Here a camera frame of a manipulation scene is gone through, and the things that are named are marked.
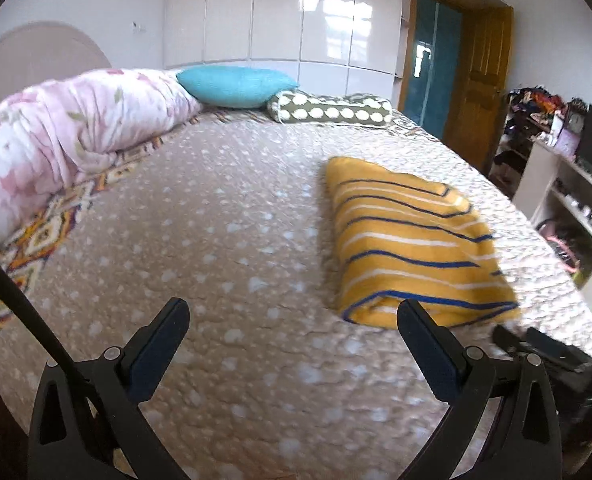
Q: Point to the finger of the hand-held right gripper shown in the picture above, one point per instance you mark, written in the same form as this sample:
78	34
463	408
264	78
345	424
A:
558	347
506	337

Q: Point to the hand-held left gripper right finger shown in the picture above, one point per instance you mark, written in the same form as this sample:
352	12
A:
428	355

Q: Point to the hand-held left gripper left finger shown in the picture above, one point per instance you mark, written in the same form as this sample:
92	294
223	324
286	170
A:
157	355

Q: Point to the yellow striped garment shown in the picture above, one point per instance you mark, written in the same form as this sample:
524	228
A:
405	240

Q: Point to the pile of colourful clothes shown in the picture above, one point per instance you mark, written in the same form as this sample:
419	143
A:
535	105

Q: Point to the beige quilted bedspread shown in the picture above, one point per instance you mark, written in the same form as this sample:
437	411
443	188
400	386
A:
226	240

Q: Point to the white shelf unit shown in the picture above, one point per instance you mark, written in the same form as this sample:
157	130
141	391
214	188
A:
550	180

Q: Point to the colourful diamond pattern blanket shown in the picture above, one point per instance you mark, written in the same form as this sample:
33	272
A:
41	230

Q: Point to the pink floral fleece blanket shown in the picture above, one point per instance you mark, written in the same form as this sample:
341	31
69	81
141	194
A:
76	125

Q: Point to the wooden door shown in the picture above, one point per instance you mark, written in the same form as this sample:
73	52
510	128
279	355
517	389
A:
480	85

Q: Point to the olive polka dot pillow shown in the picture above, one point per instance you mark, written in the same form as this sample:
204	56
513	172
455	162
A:
331	110

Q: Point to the teal pillow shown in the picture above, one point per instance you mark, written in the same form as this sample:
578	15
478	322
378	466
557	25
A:
236	87

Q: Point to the teal glass door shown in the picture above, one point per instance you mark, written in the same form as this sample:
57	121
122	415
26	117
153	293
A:
433	60

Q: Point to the beige arched headboard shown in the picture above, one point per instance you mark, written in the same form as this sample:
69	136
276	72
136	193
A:
36	60

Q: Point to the glossy white wardrobe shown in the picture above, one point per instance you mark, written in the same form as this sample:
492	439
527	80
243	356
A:
286	15

